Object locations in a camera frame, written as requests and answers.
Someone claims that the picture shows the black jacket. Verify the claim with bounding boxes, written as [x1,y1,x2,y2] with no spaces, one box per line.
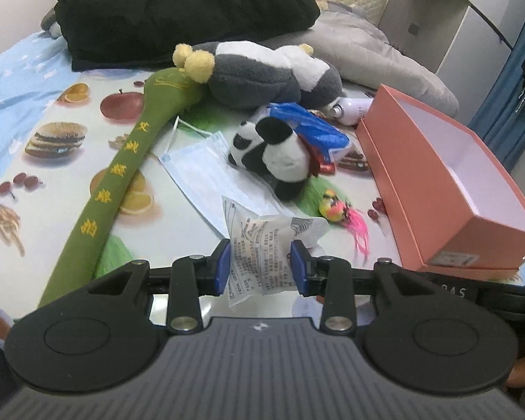
[54,0,322,72]

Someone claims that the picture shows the blue plastic bag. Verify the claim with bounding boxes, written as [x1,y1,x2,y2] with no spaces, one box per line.
[268,102,351,163]

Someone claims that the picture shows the white cabinet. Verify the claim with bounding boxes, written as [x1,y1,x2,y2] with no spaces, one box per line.
[378,0,525,98]

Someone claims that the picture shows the red foil snack packet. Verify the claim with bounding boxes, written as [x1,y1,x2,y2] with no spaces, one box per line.
[302,138,337,178]

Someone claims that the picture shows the blue curtain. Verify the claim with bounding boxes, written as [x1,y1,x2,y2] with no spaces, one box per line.
[467,4,525,172]

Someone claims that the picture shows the colourful bird toy pink feathers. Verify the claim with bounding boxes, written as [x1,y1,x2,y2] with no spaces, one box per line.
[318,189,371,257]

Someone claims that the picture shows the light blue bed sheet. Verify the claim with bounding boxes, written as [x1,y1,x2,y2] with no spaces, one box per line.
[0,30,80,184]

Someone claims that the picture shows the pink cardboard box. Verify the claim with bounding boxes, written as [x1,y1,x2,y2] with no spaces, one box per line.
[363,84,525,272]

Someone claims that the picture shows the white bottle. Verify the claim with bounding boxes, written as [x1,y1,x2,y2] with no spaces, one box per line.
[328,97,375,127]

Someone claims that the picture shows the green plush stick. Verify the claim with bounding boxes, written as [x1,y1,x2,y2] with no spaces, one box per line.
[37,68,209,309]

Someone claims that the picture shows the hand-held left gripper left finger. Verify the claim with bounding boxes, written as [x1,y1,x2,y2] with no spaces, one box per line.
[86,238,232,336]

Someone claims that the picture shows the pink cardboard box lid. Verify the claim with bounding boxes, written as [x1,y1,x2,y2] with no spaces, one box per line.
[356,118,522,281]

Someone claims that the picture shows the grey white penguin plush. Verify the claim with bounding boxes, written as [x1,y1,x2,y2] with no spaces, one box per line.
[172,40,344,110]

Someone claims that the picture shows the blue face mask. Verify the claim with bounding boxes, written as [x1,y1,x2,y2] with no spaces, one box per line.
[158,116,281,238]

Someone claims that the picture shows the white printed plastic packet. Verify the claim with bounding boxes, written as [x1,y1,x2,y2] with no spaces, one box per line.
[222,196,330,309]

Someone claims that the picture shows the grey quilt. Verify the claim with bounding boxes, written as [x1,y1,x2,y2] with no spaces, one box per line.
[262,8,460,119]

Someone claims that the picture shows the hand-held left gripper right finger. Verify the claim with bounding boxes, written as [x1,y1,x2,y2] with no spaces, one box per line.
[290,240,440,334]

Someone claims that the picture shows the panda plush toy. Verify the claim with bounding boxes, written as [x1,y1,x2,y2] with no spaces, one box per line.
[226,116,318,200]

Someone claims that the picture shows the small grey cloth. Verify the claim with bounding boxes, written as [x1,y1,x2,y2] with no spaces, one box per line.
[40,8,64,38]

